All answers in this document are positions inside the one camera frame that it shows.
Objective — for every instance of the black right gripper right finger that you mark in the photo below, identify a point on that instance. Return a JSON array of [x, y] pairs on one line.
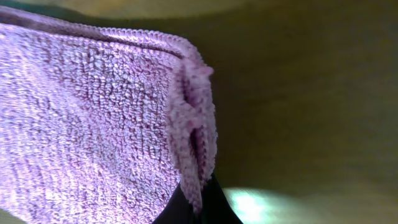
[[216, 209]]

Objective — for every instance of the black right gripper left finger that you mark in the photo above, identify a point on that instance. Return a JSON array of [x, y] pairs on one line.
[[177, 211]]

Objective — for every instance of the purple microfiber cloth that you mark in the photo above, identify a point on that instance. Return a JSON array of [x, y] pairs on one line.
[[100, 125]]

